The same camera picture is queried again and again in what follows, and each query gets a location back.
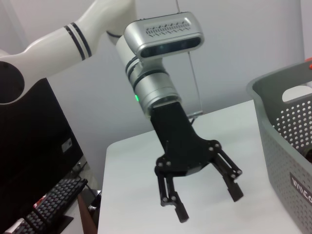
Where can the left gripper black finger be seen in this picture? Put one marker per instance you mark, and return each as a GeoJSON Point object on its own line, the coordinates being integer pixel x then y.
{"type": "Point", "coordinates": [170, 195]}
{"type": "Point", "coordinates": [231, 178]}

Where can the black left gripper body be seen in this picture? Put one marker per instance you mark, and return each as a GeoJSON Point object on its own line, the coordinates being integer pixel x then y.
{"type": "Point", "coordinates": [178, 146]}

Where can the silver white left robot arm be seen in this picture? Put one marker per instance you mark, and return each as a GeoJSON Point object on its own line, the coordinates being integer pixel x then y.
{"type": "Point", "coordinates": [73, 44]}

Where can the grey perforated plastic storage basket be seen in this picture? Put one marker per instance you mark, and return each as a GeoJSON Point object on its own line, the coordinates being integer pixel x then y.
{"type": "Point", "coordinates": [280, 158]}

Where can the brown wooden panel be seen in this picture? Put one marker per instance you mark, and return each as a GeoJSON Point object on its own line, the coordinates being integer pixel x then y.
{"type": "Point", "coordinates": [86, 217]}

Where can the black computer keyboard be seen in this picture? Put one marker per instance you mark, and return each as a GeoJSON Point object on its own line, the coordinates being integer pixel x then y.
{"type": "Point", "coordinates": [56, 197]}

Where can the black computer monitor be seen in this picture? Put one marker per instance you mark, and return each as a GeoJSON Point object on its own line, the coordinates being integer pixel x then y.
{"type": "Point", "coordinates": [31, 146]}

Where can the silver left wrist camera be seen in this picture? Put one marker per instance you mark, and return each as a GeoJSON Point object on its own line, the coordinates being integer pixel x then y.
{"type": "Point", "coordinates": [165, 36]}

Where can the black flat base plate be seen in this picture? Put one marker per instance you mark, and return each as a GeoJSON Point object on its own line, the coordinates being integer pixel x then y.
{"type": "Point", "coordinates": [63, 223]}

